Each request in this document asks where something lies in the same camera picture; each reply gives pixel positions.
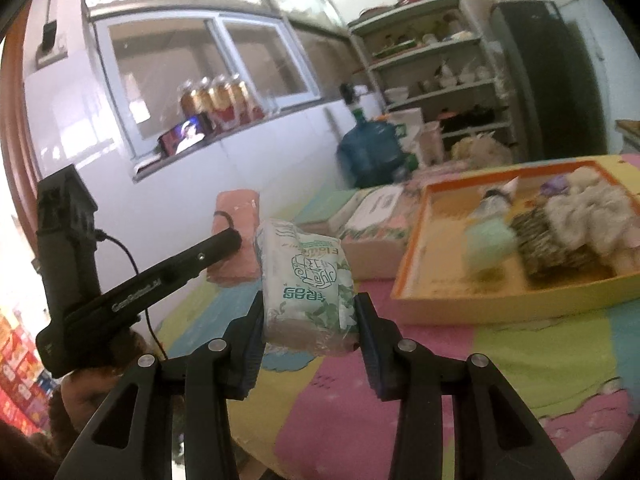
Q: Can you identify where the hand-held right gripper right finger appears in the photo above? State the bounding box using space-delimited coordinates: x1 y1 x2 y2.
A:
354 292 576 480

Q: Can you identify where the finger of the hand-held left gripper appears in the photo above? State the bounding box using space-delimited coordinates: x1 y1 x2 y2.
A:
150 229 243 287

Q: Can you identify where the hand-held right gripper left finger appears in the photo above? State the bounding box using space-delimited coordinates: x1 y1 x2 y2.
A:
56 290 266 480

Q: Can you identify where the green printed tissue pack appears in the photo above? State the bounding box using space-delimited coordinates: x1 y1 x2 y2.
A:
254 217 360 358

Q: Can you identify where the orange cardboard tray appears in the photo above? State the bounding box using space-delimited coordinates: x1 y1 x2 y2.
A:
390 160 640 326

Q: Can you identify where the pale green soft item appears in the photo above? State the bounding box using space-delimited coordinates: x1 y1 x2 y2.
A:
462 220 521 277

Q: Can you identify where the small soft doll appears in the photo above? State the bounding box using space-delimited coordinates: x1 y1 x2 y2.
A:
470 177 518 221

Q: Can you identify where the leopard print cloth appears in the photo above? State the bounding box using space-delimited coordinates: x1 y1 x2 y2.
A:
512 205 616 281

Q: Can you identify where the pink rolled towel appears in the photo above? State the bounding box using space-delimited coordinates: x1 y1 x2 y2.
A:
206 189 263 286

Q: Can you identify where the floral tissue box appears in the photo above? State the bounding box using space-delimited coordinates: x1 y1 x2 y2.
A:
327 185 416 281

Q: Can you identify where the phone with lit screen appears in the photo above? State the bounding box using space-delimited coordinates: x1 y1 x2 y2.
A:
157 115 213 157

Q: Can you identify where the stack of colourful boxes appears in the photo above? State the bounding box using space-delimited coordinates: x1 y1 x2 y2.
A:
0 305 58 436

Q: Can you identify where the pack of amber drink bottles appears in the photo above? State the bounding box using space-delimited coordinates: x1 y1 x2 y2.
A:
177 74 266 133

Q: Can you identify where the sliding glass window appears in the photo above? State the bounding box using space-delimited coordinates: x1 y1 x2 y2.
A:
92 12 323 161

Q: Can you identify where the blue water jug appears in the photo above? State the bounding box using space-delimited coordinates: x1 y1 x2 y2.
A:
336 112 405 188

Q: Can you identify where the black water pump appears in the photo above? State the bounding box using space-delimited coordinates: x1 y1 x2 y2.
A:
340 82 366 121

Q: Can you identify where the translucent plastic pitcher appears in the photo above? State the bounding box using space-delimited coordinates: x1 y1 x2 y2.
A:
417 122 446 166

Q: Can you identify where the white paper bag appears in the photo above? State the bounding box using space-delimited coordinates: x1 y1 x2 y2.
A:
387 107 426 156

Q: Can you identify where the clear plastic bag of food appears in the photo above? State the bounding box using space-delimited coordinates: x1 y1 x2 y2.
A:
450 132 511 166

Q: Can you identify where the white metal shelf rack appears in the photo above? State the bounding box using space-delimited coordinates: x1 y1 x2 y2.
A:
347 0 518 161

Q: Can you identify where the dark grey refrigerator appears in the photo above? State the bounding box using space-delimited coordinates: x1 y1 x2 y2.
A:
490 0 611 161

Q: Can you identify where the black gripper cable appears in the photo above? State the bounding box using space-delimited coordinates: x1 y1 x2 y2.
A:
95 230 168 361

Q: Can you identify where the brown door frame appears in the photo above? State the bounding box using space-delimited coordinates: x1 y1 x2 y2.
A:
0 7 46 221

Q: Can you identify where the wall socket with plug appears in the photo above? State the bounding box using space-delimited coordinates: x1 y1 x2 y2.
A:
35 20 68 68

